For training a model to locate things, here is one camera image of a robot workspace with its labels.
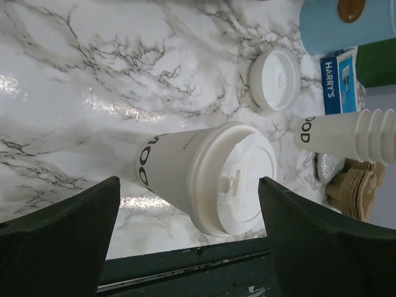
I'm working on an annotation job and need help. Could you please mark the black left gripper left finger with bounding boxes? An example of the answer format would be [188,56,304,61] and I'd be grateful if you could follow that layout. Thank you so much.
[1,176,120,296]

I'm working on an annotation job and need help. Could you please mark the green paper bag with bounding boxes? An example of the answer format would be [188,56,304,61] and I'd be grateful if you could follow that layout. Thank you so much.
[356,38,395,88]

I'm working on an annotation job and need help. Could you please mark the white plastic lid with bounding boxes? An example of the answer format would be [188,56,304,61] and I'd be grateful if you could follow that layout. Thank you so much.
[187,123,277,237]

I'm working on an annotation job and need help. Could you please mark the stack of white paper cups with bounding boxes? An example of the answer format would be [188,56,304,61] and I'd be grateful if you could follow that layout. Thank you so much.
[294,109,395,164]

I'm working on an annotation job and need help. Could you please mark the white paper cup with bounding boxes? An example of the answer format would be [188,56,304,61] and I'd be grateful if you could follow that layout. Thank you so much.
[135,128,213,215]

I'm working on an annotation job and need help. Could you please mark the blue razor box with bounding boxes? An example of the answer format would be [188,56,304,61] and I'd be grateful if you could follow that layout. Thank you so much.
[320,47,361,115]

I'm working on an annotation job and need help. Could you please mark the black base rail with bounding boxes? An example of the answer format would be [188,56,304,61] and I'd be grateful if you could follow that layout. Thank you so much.
[97,238,281,296]

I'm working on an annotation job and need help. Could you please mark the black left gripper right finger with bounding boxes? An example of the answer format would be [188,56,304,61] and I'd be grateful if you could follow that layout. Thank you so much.
[258,177,395,296]

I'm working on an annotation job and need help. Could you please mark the silver glitter pouch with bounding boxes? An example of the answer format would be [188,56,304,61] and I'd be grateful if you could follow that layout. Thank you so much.
[316,153,345,183]

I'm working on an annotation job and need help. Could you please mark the light blue cup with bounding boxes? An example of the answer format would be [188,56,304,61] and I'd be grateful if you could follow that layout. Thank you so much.
[299,0,395,56]

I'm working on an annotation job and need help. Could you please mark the brown cardboard cup carrier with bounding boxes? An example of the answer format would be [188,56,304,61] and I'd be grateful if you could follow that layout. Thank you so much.
[325,159,387,222]

